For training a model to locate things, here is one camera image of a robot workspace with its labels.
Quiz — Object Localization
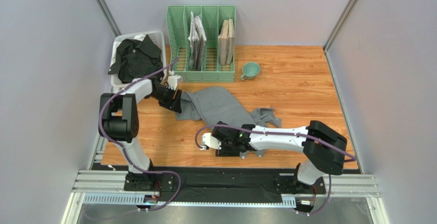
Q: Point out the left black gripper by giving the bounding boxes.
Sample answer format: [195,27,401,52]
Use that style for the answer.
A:
[149,85,183,114]

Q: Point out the grey long sleeve shirt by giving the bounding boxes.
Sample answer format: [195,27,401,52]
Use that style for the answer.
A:
[175,86,283,159]

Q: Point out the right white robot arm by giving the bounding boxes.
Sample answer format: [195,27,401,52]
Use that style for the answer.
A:
[201,120,347,194]

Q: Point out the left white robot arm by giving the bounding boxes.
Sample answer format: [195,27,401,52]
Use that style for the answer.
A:
[98,77,183,191]

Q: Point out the black striped shirt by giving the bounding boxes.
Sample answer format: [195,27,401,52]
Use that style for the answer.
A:
[108,34,163,84]

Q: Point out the grey magazines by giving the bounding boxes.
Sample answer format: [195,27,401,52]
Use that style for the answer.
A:
[188,12,207,71]

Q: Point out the teal cup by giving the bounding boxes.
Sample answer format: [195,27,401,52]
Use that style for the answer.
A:
[241,62,261,80]

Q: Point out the brown books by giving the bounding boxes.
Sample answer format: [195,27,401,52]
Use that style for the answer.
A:
[217,18,235,66]

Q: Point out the green file organizer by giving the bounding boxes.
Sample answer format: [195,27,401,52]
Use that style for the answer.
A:
[166,5,236,83]

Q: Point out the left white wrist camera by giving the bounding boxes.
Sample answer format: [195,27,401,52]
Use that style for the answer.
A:
[167,71,183,90]

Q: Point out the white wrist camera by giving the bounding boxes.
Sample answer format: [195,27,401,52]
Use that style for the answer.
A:
[201,133,222,150]
[167,71,183,90]

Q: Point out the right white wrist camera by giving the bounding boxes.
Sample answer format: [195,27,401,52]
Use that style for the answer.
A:
[201,133,222,150]

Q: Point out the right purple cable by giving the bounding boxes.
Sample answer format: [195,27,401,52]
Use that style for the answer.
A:
[194,125,357,216]

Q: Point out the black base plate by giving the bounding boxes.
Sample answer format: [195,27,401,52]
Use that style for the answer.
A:
[115,166,326,203]

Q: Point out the aluminium frame rail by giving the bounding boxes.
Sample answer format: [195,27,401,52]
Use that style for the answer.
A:
[72,170,381,208]

